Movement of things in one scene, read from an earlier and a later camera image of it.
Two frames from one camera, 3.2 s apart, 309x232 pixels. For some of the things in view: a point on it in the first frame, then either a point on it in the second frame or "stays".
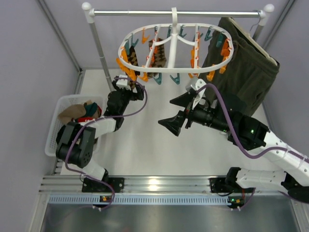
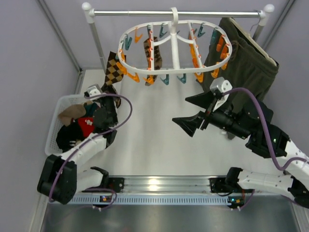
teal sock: [91, 109] stays
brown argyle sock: [132, 56] -> [114, 74]
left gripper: [134, 91] -> [106, 112]
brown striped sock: [66, 115] stays
